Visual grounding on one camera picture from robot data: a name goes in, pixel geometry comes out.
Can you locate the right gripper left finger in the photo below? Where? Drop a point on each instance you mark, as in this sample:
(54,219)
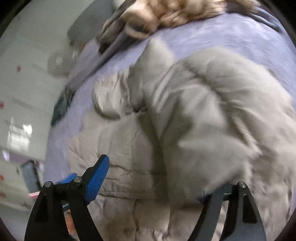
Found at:
(47,220)

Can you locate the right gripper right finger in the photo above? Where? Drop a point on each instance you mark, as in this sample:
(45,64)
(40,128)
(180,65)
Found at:
(243,221)

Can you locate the beige quilted down jacket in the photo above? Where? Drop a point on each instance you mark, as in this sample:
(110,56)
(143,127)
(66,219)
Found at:
(175,131)

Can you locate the dark green folded garment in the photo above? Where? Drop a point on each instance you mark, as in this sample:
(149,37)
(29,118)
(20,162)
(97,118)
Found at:
(62,105)

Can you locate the white wardrobe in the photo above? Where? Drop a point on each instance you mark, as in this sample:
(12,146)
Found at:
(29,91)

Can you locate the white electric fan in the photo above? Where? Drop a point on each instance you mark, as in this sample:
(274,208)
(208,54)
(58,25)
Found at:
(61,62)

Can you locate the lavender bed blanket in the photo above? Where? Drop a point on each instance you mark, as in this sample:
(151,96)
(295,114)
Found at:
(267,37)

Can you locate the grey quilted headboard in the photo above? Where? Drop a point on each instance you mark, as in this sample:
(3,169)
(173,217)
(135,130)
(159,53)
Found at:
(89,24)

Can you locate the grey brown crumpled garment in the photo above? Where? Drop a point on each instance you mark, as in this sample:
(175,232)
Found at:
(112,27)

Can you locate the cream striped knit garment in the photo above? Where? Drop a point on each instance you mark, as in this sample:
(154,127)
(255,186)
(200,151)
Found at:
(143,18)

